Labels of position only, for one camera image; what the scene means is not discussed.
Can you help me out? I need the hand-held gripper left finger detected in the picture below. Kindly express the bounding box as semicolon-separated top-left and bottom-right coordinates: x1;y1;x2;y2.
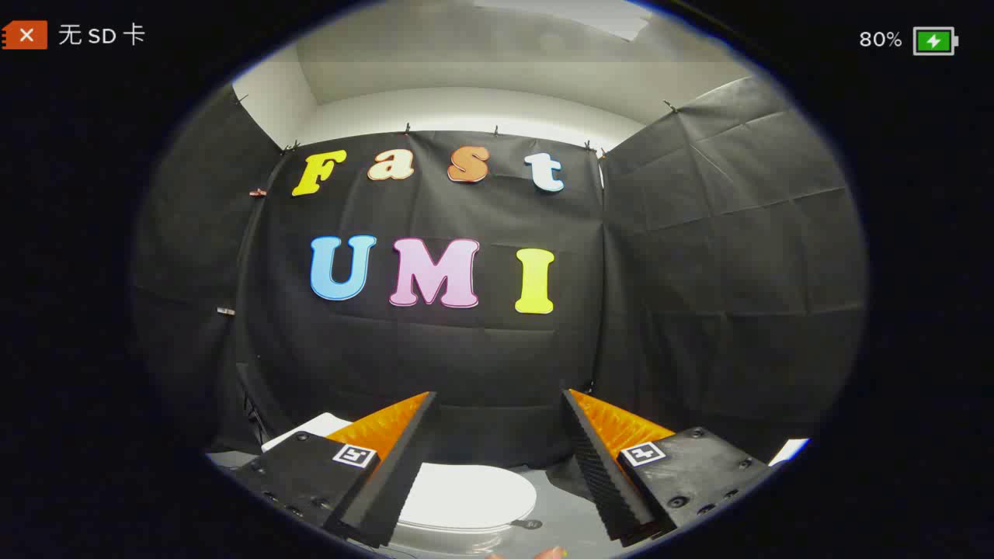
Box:
221;391;438;549

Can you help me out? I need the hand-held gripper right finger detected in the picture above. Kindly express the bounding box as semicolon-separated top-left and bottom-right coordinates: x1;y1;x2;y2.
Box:
561;388;771;547

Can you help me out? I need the black backdrop cloth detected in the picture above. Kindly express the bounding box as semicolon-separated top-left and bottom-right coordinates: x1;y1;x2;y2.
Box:
132;75;868;470

